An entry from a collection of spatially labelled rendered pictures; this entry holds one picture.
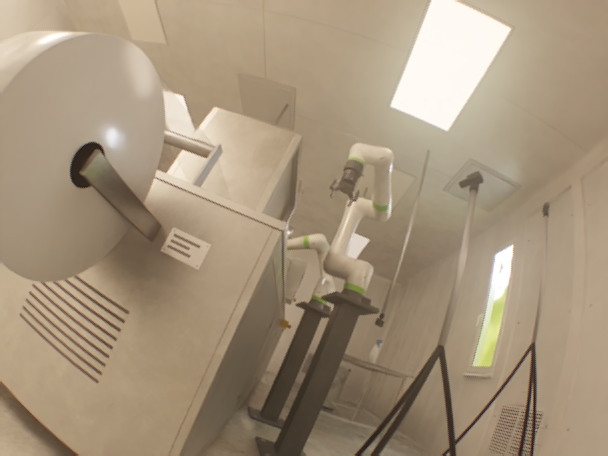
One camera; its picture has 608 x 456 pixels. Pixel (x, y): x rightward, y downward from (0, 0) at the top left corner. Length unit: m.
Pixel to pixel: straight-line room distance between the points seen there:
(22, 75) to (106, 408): 0.62
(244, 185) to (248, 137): 0.23
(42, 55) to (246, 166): 0.96
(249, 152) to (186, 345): 0.84
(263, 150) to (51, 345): 1.00
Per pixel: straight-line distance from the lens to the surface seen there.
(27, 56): 0.45
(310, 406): 1.67
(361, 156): 1.61
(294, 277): 2.98
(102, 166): 0.51
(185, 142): 0.88
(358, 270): 1.73
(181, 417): 0.68
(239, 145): 1.29
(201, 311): 0.65
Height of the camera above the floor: 0.56
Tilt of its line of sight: 21 degrees up
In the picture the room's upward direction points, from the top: 24 degrees clockwise
